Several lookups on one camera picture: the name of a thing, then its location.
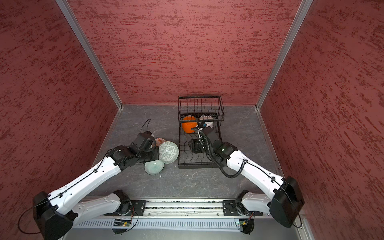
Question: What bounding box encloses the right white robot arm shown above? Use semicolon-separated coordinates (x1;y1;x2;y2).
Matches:
190;126;305;228

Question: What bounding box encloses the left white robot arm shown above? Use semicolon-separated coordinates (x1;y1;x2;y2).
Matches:
33;131;160;240

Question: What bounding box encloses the left corner aluminium profile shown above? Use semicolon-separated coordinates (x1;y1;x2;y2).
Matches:
56;0;123;111

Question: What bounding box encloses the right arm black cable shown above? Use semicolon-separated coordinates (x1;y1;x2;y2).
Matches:
190;126;249;180

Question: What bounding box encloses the grey green patterned bowl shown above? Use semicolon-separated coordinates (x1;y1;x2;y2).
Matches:
159;141;179;164

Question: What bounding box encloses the orange square bowl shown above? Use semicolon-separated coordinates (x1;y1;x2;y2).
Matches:
182;115;198;134

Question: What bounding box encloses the red patterned bowl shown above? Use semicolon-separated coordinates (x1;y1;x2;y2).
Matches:
155;138;167;147

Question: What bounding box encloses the perforated cable duct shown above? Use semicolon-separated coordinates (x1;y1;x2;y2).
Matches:
74;218;240;231

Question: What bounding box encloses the black wire dish rack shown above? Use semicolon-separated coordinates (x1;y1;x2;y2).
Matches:
178;96;225;169

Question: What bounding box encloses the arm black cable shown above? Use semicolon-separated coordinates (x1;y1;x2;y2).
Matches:
17;118;152;235
190;126;249;180

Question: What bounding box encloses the corner aluminium profile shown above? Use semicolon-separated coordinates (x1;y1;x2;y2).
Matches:
56;0;123;111
256;0;313;112

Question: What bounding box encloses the white bowl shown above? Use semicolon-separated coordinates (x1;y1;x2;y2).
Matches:
199;115;214;128

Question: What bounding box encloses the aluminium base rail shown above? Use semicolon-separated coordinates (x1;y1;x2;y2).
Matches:
61;197;301;217

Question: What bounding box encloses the right corner aluminium profile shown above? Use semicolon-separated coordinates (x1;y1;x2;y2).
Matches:
256;0;313;112

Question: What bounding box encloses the pale green lined bowl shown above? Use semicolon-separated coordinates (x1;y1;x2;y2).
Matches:
145;160;165;175

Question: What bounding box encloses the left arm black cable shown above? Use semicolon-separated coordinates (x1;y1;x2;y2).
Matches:
17;118;152;235

